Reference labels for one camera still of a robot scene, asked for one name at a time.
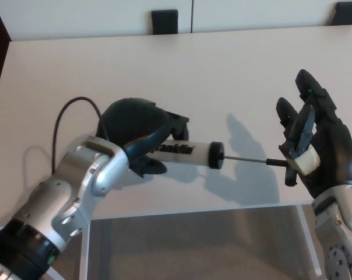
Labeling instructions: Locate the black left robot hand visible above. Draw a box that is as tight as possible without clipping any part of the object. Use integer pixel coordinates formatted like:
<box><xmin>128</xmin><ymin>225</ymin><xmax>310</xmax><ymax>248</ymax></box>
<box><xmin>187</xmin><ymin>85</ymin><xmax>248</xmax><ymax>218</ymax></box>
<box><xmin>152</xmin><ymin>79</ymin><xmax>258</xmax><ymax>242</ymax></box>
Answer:
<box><xmin>97</xmin><ymin>97</ymin><xmax>191</xmax><ymax>180</ymax></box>

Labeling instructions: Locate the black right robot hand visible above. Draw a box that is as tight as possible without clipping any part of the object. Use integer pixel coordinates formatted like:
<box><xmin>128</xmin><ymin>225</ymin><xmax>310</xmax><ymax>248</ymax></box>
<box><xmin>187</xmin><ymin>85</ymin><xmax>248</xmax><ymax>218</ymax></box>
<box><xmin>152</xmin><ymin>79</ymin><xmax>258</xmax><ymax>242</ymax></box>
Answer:
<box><xmin>276</xmin><ymin>69</ymin><xmax>352</xmax><ymax>201</ymax></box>

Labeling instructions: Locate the white Franklin hand air pump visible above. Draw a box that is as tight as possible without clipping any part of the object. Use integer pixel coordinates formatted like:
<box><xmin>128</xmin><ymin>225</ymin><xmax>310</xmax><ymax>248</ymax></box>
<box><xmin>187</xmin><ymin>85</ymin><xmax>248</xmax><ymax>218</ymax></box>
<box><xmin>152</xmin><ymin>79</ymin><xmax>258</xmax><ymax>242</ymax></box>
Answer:
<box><xmin>148</xmin><ymin>139</ymin><xmax>298</xmax><ymax>187</ymax></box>

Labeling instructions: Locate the white cabinet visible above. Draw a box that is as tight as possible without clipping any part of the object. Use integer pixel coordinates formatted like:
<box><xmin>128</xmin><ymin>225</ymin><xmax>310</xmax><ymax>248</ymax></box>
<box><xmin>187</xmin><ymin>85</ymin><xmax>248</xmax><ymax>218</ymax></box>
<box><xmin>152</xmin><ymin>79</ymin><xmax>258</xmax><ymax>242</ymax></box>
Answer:
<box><xmin>0</xmin><ymin>0</ymin><xmax>352</xmax><ymax>41</ymax></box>

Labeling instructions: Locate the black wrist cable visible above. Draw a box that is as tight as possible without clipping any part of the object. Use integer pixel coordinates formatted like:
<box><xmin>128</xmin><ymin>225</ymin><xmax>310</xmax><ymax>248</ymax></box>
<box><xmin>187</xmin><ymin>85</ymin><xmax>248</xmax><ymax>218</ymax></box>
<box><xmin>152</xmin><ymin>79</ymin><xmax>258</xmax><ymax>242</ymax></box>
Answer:
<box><xmin>51</xmin><ymin>96</ymin><xmax>109</xmax><ymax>176</ymax></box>

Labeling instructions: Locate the left black bracket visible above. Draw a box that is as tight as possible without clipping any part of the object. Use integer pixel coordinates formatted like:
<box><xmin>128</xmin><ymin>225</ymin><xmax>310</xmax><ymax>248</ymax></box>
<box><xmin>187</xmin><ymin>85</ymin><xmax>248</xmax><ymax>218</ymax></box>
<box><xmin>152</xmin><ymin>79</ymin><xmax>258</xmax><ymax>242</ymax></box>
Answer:
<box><xmin>151</xmin><ymin>9</ymin><xmax>179</xmax><ymax>35</ymax></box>

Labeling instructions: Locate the black bracket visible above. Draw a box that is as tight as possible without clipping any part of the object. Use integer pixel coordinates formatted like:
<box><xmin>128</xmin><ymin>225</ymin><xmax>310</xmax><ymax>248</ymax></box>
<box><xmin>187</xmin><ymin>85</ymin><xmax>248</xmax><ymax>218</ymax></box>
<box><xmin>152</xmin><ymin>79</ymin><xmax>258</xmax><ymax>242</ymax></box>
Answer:
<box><xmin>330</xmin><ymin>1</ymin><xmax>352</xmax><ymax>26</ymax></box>
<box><xmin>151</xmin><ymin>9</ymin><xmax>179</xmax><ymax>35</ymax></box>

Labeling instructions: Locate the right black bracket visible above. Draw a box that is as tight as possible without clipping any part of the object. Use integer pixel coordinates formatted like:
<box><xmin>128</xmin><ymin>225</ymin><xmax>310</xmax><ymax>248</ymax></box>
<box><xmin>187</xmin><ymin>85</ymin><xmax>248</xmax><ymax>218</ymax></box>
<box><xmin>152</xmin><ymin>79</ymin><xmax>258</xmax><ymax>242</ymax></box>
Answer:
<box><xmin>330</xmin><ymin>1</ymin><xmax>352</xmax><ymax>26</ymax></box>

